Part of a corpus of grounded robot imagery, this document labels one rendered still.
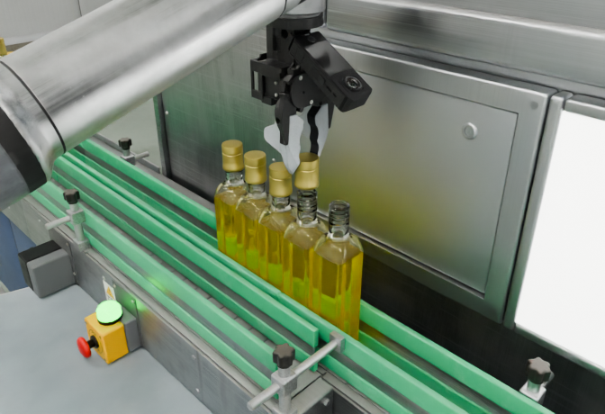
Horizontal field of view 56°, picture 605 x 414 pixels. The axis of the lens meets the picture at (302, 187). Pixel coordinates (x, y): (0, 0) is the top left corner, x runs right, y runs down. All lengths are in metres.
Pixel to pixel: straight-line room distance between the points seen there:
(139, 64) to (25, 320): 0.94
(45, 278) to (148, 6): 0.95
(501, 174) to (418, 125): 0.14
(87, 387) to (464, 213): 0.71
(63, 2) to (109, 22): 6.57
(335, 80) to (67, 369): 0.75
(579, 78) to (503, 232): 0.22
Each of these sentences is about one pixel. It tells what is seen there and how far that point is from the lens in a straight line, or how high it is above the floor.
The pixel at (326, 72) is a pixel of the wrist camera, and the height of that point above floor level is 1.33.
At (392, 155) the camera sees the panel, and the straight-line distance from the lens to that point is 0.86.
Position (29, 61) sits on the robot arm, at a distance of 0.42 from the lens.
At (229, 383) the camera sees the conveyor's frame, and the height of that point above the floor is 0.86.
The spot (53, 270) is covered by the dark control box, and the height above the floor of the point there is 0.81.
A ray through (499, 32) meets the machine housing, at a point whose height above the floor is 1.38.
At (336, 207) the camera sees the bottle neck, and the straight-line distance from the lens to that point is 0.80.
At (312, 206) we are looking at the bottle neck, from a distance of 0.82.
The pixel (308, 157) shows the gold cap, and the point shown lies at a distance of 0.79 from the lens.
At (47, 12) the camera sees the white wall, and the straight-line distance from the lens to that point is 6.94.
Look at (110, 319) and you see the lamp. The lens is 1.11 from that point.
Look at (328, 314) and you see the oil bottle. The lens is 0.86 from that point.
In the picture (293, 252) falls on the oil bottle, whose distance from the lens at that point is 0.85.
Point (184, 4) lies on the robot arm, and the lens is 0.45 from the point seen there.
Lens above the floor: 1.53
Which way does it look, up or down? 28 degrees down
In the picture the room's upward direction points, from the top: straight up
